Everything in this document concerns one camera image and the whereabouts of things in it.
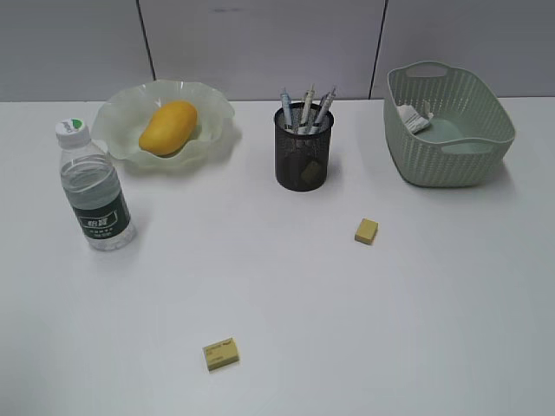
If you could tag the pale green woven basket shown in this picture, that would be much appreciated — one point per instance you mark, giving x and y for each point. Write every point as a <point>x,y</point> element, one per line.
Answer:
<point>469,135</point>

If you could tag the yellow eraser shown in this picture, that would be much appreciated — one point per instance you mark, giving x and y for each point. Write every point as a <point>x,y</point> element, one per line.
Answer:
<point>221,354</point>
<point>311,172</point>
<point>366,231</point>

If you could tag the yellow mango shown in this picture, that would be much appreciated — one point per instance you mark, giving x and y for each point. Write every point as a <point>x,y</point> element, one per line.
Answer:
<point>169,129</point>

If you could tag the clear bottle green label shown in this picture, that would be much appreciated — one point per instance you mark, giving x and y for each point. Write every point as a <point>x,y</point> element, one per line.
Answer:
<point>92,187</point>

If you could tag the frosted green glass plate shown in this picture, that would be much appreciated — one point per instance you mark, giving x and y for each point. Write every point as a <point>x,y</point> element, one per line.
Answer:
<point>123,118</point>

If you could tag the black mesh pen holder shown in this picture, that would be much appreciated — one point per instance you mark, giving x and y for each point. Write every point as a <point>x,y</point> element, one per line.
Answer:
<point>293,152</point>

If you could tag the yellow eraser front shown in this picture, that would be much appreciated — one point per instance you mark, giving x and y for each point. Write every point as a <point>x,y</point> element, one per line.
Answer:
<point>221,354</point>

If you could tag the beige grip white pen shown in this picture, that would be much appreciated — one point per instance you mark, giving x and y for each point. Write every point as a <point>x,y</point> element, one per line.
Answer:
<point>307,101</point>

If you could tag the grey grip black-clip pen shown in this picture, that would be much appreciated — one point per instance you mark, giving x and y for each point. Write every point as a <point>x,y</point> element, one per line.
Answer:
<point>325,104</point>

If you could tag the waste paper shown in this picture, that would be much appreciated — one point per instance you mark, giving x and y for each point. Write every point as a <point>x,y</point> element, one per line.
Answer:
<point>414,121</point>

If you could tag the blue grip clear pen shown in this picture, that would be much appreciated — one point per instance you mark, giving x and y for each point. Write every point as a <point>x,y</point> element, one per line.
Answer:
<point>286,107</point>

